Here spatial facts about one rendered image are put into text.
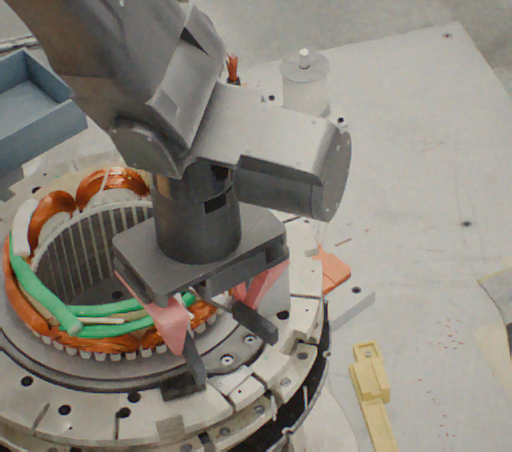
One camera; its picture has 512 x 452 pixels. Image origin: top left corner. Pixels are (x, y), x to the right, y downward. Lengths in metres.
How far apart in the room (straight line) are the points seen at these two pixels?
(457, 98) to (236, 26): 1.48
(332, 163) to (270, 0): 2.46
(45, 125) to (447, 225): 0.51
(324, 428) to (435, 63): 0.62
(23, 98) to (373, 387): 0.47
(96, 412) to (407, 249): 0.62
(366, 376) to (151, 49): 0.73
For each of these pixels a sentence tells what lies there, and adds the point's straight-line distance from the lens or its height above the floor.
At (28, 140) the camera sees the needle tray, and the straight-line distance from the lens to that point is 1.30.
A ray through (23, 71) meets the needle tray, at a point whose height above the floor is 1.04.
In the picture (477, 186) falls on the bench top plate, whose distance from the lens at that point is 1.60.
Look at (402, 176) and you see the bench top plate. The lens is 1.61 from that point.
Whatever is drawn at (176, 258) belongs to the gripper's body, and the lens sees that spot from 0.86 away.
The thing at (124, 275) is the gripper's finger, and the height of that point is 1.24.
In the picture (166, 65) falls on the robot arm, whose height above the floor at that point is 1.44.
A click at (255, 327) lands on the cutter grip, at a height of 1.17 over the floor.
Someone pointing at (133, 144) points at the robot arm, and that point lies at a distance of 0.75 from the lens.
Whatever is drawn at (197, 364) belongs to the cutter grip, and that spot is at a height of 1.18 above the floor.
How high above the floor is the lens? 1.89
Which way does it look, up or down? 44 degrees down
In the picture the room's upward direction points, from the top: 4 degrees counter-clockwise
